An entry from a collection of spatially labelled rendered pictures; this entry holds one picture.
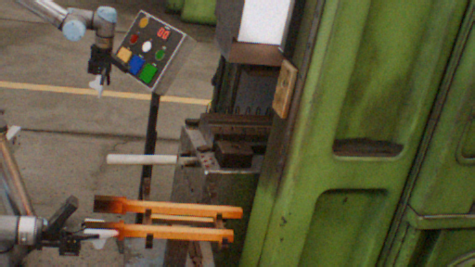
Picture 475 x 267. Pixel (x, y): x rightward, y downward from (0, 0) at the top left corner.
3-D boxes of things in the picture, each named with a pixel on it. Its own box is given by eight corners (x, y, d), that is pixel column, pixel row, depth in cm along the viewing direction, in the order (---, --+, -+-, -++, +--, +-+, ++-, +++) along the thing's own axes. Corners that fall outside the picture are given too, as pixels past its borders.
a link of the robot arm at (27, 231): (22, 209, 158) (18, 228, 151) (40, 211, 159) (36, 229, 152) (21, 233, 162) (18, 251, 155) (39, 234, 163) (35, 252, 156)
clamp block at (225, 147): (220, 168, 212) (223, 152, 209) (213, 156, 219) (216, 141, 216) (251, 169, 216) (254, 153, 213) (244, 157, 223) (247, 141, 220)
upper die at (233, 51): (227, 62, 206) (233, 36, 202) (212, 43, 223) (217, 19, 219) (334, 69, 221) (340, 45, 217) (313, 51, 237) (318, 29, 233)
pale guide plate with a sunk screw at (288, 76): (281, 119, 193) (292, 69, 185) (271, 107, 200) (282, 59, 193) (287, 119, 193) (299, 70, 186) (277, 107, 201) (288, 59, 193)
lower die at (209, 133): (211, 151, 222) (214, 131, 218) (198, 127, 238) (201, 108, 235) (312, 153, 236) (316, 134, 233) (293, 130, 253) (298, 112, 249)
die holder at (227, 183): (186, 272, 227) (205, 171, 208) (167, 214, 259) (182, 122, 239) (317, 264, 246) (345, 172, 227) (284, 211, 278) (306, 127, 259)
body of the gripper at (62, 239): (83, 239, 166) (38, 237, 163) (84, 214, 162) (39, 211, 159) (81, 257, 159) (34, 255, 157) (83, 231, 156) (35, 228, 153)
